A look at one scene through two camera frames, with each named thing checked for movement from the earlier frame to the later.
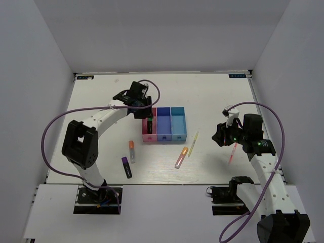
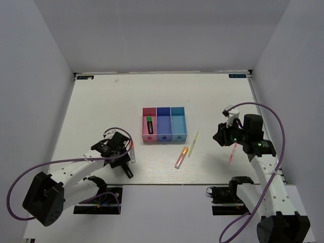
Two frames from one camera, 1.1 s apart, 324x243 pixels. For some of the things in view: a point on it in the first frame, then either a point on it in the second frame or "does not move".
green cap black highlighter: [150, 121] does not move
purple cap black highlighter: [127, 167] does not move
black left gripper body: [143, 113] → [124, 157]
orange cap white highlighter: [131, 146] does not move
